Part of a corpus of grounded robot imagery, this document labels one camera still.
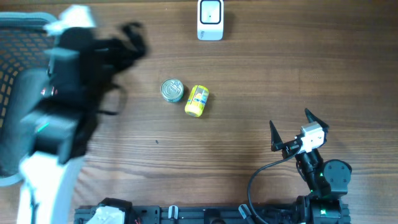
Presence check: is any white barcode scanner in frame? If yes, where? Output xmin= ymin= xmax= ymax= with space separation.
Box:
xmin=197 ymin=0 xmax=224 ymax=41

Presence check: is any yellow mentos bottle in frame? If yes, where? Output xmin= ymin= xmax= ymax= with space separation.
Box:
xmin=185 ymin=85 xmax=210 ymax=118

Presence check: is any grey plastic basket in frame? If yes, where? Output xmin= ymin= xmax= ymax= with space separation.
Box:
xmin=1 ymin=12 xmax=57 ymax=187

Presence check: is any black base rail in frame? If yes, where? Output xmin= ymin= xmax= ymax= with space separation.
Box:
xmin=73 ymin=197 xmax=351 ymax=224

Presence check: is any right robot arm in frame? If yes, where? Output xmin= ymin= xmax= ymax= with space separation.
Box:
xmin=262 ymin=109 xmax=352 ymax=224

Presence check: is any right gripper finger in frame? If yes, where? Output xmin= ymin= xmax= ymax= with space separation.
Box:
xmin=305 ymin=108 xmax=329 ymax=130
xmin=269 ymin=120 xmax=284 ymax=152

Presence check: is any silver tin can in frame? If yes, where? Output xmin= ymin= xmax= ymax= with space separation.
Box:
xmin=161 ymin=78 xmax=184 ymax=103

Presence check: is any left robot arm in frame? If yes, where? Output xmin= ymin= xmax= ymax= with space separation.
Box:
xmin=17 ymin=5 xmax=147 ymax=223

